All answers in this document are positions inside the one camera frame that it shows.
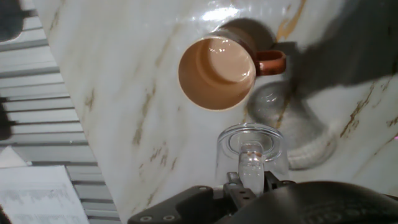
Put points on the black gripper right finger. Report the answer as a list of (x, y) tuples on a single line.
[(275, 182)]

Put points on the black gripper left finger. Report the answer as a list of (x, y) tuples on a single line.
[(192, 207)]

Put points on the clear glass mug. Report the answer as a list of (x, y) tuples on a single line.
[(252, 155)]

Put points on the white marble pattern board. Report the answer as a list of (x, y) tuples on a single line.
[(124, 109)]

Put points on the white printed paper sheet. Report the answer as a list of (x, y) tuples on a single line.
[(37, 193)]

